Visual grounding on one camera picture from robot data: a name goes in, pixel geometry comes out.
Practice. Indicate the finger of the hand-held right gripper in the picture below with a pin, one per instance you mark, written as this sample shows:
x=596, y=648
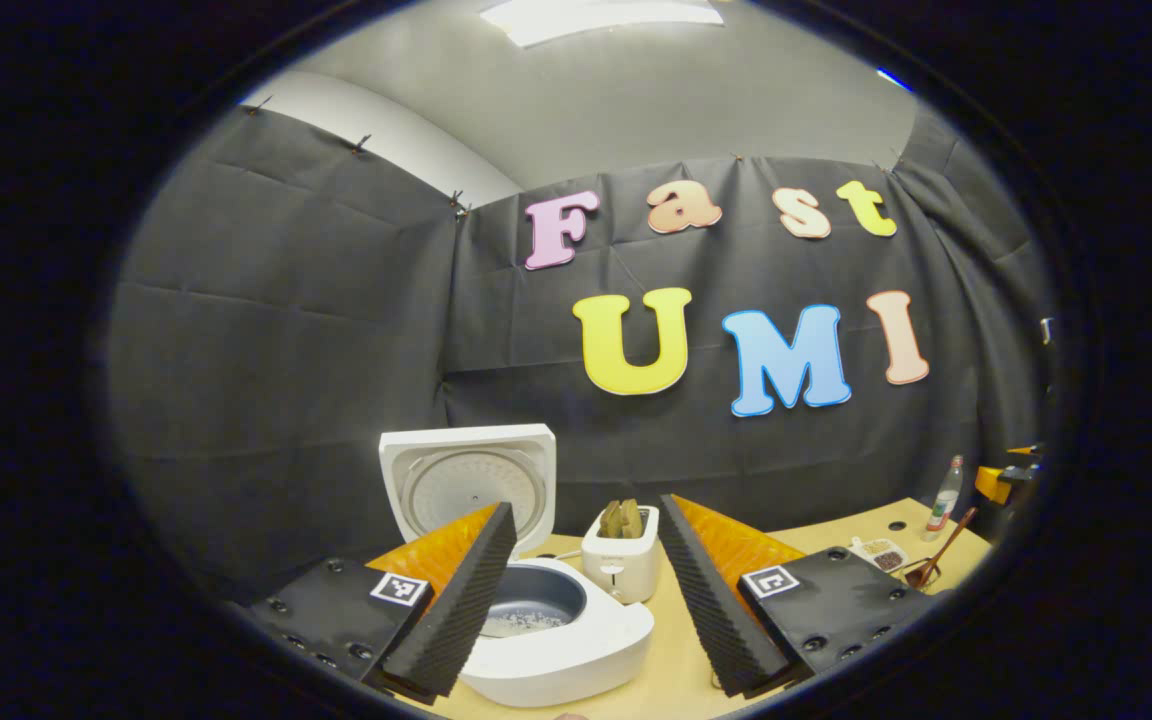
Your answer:
x=993, y=483

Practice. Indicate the white rice grains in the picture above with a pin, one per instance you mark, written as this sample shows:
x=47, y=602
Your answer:
x=531, y=623

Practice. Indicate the ceiling light panel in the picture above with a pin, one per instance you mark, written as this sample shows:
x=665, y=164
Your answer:
x=596, y=18
x=894, y=80

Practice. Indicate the black backdrop cloth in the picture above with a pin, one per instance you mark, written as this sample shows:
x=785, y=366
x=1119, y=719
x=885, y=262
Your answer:
x=286, y=380

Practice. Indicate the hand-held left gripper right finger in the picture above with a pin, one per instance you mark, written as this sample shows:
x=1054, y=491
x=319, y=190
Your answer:
x=706, y=610

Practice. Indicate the white toaster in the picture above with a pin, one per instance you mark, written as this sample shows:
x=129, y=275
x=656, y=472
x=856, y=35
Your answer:
x=626, y=565

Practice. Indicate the white divided bean dish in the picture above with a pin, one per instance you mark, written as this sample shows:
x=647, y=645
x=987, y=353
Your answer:
x=881, y=553

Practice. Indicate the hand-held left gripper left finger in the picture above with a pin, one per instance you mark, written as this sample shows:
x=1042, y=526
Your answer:
x=466, y=610

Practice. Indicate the clear plastic water bottle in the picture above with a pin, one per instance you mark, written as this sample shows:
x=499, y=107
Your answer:
x=944, y=500

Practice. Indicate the brown wooden spoon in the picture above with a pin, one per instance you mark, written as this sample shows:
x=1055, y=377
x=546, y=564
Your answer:
x=946, y=548

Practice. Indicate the brown toast slice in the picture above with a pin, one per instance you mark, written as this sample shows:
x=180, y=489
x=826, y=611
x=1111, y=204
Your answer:
x=612, y=520
x=633, y=517

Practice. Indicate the white rice cooker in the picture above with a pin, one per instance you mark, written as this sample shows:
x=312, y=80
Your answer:
x=586, y=650

